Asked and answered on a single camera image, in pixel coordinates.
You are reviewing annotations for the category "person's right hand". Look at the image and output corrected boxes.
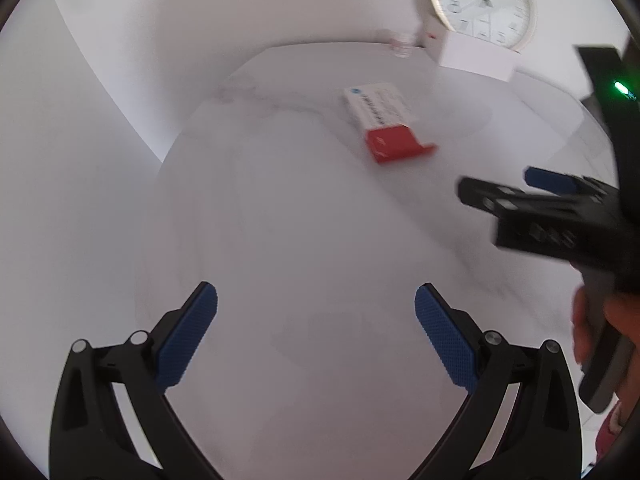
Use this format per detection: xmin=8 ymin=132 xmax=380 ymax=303
xmin=572 ymin=287 xmax=640 ymax=367

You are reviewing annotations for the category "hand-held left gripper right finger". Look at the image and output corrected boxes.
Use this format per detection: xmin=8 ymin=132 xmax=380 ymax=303
xmin=410 ymin=282 xmax=583 ymax=480

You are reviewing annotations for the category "white cardboard box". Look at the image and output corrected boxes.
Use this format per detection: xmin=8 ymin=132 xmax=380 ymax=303
xmin=437 ymin=32 xmax=518 ymax=82

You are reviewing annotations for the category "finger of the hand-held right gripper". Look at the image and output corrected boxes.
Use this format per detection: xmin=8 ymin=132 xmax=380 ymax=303
xmin=524 ymin=166 xmax=621 ymax=198
xmin=457 ymin=176 xmax=621 ymax=266

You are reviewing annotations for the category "small glass jar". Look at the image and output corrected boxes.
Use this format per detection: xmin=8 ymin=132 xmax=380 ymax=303
xmin=389 ymin=32 xmax=416 ymax=57

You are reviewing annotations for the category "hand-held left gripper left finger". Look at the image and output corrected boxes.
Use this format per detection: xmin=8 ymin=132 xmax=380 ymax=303
xmin=48 ymin=281 xmax=221 ymax=480

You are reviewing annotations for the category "white wall clock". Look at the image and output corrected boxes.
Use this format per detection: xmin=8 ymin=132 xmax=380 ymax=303
xmin=427 ymin=0 xmax=537 ymax=53

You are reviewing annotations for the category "pink patterned garment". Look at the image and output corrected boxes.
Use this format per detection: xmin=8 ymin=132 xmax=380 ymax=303
xmin=595 ymin=400 xmax=631 ymax=461

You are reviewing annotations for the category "red and white box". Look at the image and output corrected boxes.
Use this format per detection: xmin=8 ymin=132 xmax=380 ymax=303
xmin=342 ymin=82 xmax=438 ymax=165

